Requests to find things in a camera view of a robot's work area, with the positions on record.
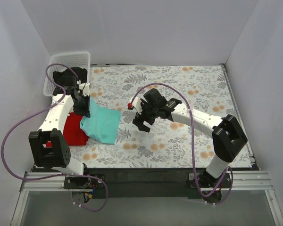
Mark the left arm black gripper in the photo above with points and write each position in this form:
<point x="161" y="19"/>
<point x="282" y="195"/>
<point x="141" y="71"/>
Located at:
<point x="82" y="108"/>

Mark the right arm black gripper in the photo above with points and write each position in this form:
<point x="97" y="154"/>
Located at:
<point x="144" y="115"/>

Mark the teal t shirt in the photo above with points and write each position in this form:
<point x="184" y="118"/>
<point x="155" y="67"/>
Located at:
<point x="102" y="125"/>

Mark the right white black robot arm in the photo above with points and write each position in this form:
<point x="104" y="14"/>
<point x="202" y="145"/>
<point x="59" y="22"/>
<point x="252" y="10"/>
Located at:
<point x="226" y="132"/>

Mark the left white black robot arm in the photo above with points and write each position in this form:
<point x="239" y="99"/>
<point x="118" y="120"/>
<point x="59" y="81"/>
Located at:
<point x="49" y="147"/>

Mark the red folded t shirt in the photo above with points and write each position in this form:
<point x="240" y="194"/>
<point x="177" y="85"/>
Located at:
<point x="72" y="133"/>

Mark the black crumpled t shirt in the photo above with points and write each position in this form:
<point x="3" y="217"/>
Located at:
<point x="67" y="79"/>

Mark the floral patterned table cloth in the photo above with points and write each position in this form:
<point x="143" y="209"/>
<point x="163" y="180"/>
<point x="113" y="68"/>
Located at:
<point x="168" y="144"/>

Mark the white plastic basket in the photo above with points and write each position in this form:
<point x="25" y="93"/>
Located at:
<point x="80" y="59"/>

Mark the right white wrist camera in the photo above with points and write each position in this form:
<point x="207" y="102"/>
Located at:
<point x="135" y="104"/>

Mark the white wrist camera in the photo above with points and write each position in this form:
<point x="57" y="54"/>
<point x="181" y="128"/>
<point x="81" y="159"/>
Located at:
<point x="84" y="89"/>
<point x="135" y="104"/>

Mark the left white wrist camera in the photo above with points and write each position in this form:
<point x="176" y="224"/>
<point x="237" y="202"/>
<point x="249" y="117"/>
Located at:
<point x="84" y="89"/>

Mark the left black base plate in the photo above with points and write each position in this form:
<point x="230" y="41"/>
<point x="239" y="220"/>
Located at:
<point x="84" y="183"/>

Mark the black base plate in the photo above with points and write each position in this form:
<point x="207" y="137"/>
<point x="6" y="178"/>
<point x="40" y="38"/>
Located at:
<point x="207" y="181"/>
<point x="84" y="183"/>

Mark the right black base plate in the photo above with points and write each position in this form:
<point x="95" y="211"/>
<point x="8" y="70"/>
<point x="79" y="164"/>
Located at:
<point x="207" y="181"/>

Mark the aluminium frame rail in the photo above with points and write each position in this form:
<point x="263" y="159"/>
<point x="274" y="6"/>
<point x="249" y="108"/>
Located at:
<point x="240" y="180"/>

